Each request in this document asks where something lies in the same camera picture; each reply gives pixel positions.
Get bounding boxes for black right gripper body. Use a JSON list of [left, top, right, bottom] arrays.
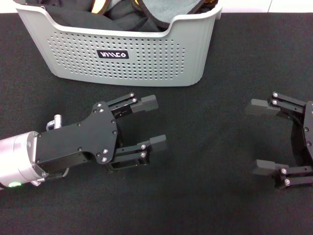
[[291, 100, 313, 167]]

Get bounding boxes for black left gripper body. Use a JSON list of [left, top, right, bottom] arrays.
[[35, 101, 118, 173]]

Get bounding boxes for grey perforated plastic storage basket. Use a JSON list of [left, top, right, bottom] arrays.
[[13, 0, 223, 88]]

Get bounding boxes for silver connector on left gripper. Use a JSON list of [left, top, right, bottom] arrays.
[[45, 114, 64, 131]]

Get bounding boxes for black cloth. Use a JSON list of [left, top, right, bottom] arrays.
[[25, 0, 167, 32]]

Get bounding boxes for left gripper cable with plug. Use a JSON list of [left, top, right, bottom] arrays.
[[30, 168, 70, 188]]

